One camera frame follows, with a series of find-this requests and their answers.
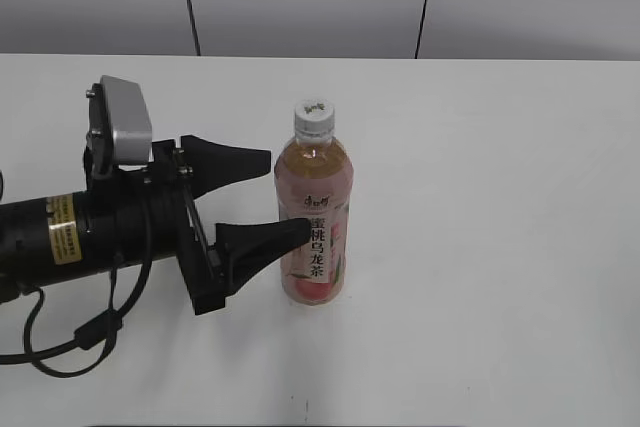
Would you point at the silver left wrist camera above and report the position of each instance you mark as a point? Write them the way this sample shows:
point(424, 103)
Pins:
point(120, 129)

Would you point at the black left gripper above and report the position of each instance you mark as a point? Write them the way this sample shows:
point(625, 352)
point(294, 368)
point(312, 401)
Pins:
point(139, 216)

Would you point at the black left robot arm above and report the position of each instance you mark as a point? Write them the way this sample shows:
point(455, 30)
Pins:
point(41, 242)

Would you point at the pink peach tea bottle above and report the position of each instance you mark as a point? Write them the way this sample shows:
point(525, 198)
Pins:
point(314, 180)

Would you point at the white bottle cap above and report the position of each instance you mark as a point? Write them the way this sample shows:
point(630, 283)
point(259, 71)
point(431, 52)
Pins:
point(314, 118)

